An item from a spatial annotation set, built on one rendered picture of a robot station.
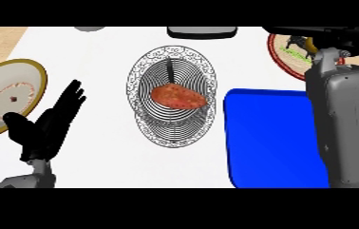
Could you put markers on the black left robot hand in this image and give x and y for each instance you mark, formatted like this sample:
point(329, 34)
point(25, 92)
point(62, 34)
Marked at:
point(52, 125)

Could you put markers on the gold-rimmed cream plate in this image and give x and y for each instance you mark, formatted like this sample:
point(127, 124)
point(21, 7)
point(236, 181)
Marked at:
point(18, 91)

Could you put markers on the round red-rimmed placemat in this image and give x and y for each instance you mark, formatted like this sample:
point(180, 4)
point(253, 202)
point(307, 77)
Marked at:
point(289, 57)

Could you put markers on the dark grey appliance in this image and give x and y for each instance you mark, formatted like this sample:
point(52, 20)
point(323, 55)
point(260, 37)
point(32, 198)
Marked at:
point(201, 32)

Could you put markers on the pale wooden board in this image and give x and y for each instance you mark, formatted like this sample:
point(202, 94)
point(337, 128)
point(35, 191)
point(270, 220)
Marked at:
point(10, 39)

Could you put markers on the blue tray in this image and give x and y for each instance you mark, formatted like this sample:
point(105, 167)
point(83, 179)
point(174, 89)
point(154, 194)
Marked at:
point(270, 141)

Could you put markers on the grey round object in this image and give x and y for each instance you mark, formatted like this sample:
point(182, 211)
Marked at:
point(89, 28)

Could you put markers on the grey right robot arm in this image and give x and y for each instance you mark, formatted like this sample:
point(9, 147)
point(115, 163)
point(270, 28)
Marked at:
point(337, 118)

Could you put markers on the orange sweet potato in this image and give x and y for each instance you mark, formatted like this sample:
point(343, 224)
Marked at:
point(179, 96)

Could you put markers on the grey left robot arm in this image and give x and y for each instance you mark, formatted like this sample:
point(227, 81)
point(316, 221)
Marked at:
point(37, 177)

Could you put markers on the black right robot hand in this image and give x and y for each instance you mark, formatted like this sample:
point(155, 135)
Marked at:
point(326, 34)

